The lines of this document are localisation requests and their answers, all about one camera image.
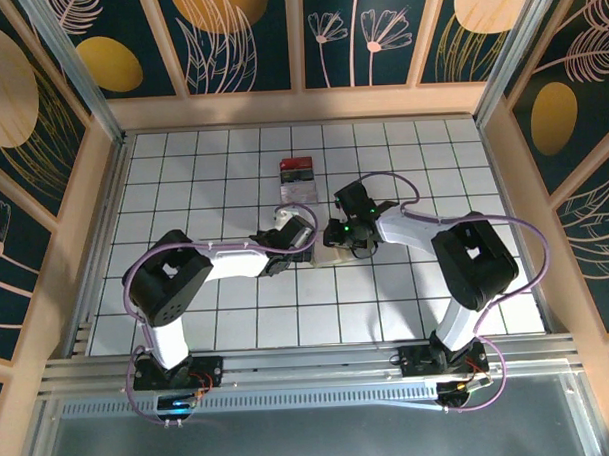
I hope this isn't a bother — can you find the green card holder wallet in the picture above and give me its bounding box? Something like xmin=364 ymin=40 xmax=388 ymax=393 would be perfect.
xmin=308 ymin=243 xmax=360 ymax=269

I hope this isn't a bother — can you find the clear acrylic card stand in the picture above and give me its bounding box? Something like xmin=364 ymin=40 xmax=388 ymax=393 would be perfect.
xmin=275 ymin=155 xmax=322 ymax=209

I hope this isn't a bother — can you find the white blossom VIP card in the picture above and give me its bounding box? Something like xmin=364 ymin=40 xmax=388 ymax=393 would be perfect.
xmin=279 ymin=182 xmax=320 ymax=206

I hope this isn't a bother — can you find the black VIP card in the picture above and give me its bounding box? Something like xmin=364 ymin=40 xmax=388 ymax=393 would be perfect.
xmin=277 ymin=168 xmax=316 ymax=185

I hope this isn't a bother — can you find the red card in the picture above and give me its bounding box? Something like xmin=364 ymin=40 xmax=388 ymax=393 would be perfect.
xmin=278 ymin=157 xmax=316 ymax=173

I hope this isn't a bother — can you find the black controller board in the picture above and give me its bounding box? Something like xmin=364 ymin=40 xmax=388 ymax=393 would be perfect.
xmin=436 ymin=376 xmax=492 ymax=414
xmin=154 ymin=391 xmax=197 ymax=427

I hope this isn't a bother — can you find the grey metal shelf panel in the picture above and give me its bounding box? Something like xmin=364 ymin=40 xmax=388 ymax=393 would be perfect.
xmin=9 ymin=376 xmax=609 ymax=456

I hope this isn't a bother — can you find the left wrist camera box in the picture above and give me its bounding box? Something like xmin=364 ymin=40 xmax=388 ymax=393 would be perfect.
xmin=272 ymin=206 xmax=318 ymax=251

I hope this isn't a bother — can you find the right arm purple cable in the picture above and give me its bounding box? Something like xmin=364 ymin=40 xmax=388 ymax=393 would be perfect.
xmin=352 ymin=165 xmax=558 ymax=418

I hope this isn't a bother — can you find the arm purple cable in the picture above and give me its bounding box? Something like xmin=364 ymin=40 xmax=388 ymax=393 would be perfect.
xmin=118 ymin=202 xmax=326 ymax=428
xmin=352 ymin=165 xmax=558 ymax=418

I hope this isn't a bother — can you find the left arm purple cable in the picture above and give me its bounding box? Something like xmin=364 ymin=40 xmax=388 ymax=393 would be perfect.
xmin=118 ymin=202 xmax=326 ymax=428

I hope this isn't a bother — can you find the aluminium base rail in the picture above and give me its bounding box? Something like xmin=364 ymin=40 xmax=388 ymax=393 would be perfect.
xmin=38 ymin=332 xmax=586 ymax=398

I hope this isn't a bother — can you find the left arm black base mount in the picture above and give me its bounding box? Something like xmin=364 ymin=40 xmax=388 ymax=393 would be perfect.
xmin=132 ymin=354 xmax=226 ymax=393

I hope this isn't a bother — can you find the slotted grey cable duct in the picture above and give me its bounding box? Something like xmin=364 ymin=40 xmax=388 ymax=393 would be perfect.
xmin=59 ymin=386 xmax=442 ymax=421

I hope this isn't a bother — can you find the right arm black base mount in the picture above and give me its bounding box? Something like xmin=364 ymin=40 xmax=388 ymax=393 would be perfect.
xmin=398 ymin=339 xmax=491 ymax=381

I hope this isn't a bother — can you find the aluminium side rail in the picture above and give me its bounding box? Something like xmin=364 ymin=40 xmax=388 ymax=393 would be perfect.
xmin=55 ymin=133 xmax=140 ymax=358

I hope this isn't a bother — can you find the aluminium corner post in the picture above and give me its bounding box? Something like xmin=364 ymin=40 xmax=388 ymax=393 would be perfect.
xmin=18 ymin=0 xmax=127 ymax=147
xmin=469 ymin=0 xmax=567 ymax=128

